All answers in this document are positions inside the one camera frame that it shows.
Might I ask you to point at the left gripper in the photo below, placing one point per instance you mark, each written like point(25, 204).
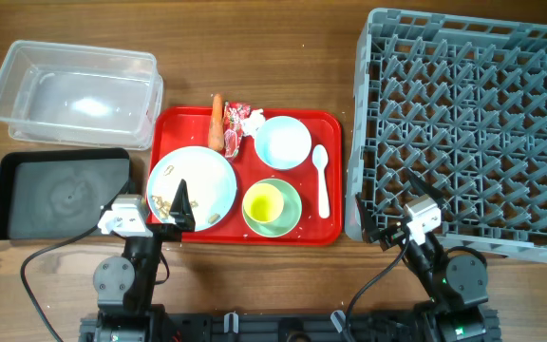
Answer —
point(181, 211)

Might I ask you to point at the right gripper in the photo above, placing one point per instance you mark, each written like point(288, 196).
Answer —
point(370, 230)

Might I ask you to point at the light blue dinner plate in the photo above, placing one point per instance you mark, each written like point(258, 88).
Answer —
point(215, 166)

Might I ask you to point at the yellow cup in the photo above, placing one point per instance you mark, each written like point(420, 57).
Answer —
point(263, 203)

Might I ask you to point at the white plastic spoon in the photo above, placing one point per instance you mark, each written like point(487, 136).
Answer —
point(320, 160)

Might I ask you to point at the green bowl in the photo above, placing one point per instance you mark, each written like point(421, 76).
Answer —
point(290, 216)

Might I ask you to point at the white tissue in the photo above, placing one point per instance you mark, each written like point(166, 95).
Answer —
point(252, 123)

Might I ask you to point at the light blue bowl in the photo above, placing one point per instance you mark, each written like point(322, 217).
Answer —
point(283, 142)

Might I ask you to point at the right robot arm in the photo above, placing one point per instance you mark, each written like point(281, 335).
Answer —
point(455, 279)

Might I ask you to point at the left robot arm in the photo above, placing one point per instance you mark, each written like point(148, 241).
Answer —
point(125, 284)

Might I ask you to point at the grey dishwasher rack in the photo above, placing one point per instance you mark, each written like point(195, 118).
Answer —
point(462, 103)

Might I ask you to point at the food scraps on plate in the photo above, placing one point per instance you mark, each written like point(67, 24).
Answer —
point(200, 190)

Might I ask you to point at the orange carrot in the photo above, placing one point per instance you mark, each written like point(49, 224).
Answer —
point(215, 133)

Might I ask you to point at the red snack wrapper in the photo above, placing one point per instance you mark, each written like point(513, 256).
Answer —
point(233, 115)

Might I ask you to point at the red serving tray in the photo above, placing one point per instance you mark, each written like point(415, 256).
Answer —
point(300, 222)

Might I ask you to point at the black plastic tray bin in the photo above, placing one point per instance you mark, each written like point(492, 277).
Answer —
point(59, 194)

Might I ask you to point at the clear plastic storage bin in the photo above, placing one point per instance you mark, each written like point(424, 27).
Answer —
point(81, 95)

